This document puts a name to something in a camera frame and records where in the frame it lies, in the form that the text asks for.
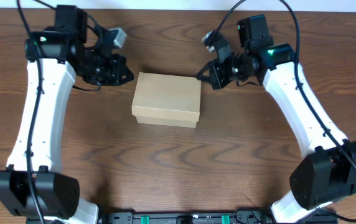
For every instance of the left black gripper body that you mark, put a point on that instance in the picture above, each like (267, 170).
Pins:
(110, 70)

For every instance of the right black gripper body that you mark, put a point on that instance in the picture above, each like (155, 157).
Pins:
(217, 74)

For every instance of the brown cardboard box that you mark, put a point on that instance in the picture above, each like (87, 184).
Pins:
(167, 100)

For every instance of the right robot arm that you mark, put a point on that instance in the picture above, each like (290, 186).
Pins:
(327, 172)

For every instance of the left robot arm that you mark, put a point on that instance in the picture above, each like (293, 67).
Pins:
(32, 184)

